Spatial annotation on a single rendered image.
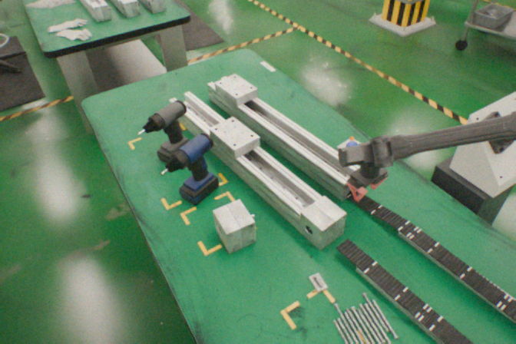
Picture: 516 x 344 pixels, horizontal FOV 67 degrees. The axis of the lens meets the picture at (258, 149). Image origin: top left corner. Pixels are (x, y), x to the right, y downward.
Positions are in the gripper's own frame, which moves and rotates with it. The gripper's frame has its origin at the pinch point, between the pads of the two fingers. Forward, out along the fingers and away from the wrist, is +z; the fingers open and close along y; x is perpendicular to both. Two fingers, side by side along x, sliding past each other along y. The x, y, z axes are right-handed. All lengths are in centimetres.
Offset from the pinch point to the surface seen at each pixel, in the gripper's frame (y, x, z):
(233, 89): 3, -68, -8
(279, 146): 5.0, -36.7, 1.5
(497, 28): -284, -83, 56
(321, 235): 24.1, 4.3, -2.6
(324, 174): 5.2, -13.2, -1.4
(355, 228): 9.8, 5.7, 4.7
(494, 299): 1.9, 44.1, 1.6
